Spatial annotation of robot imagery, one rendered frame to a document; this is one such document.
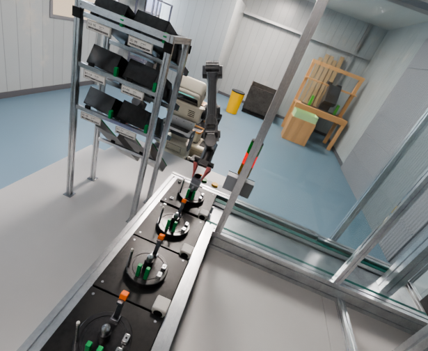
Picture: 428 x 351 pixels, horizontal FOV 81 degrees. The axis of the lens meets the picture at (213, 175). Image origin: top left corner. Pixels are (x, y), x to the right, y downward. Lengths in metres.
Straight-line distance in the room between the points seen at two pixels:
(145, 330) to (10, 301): 0.42
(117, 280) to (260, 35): 8.07
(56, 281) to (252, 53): 8.04
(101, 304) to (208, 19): 6.91
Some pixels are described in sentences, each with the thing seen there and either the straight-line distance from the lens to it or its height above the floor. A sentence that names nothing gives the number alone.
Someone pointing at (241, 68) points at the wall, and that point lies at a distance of 8.57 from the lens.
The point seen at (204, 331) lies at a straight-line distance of 1.02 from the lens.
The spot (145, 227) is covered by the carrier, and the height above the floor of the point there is 0.97.
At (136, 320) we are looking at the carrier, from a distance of 0.86.
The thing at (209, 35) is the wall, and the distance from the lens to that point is 7.26.
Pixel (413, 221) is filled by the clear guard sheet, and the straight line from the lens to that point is 1.67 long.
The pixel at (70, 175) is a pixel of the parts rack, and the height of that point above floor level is 0.98.
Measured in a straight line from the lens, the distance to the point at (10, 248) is 1.17.
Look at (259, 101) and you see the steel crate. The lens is 7.39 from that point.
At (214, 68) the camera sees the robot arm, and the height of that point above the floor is 1.54.
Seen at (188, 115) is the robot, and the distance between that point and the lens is 1.92.
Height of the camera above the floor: 1.72
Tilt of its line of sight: 29 degrees down
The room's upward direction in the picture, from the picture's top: 21 degrees clockwise
